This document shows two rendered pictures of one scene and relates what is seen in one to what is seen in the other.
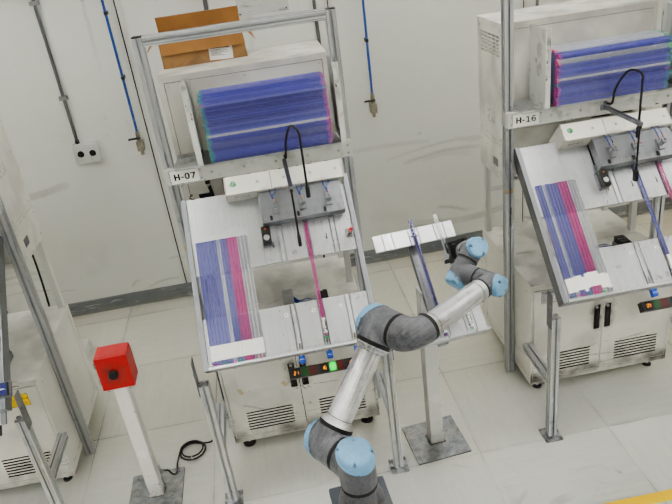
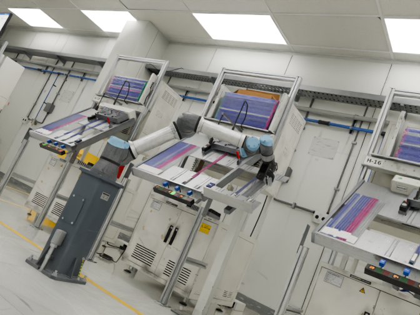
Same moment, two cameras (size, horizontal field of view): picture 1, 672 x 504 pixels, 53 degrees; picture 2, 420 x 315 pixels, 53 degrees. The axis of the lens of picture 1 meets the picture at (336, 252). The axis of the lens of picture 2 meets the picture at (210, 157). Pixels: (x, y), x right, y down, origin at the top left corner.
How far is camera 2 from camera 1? 2.57 m
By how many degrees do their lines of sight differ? 55
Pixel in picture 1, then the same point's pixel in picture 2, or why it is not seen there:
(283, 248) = (208, 156)
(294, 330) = (175, 175)
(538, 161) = (370, 189)
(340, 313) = (200, 180)
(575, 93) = (410, 155)
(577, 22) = not seen: outside the picture
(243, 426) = (130, 250)
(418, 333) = (189, 114)
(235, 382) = (145, 220)
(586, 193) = (387, 210)
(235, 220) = (203, 143)
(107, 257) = not seen: hidden behind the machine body
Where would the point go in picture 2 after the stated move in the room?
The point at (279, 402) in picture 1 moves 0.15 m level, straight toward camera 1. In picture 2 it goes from (152, 247) to (140, 244)
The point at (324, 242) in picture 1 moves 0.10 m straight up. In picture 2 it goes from (225, 161) to (230, 149)
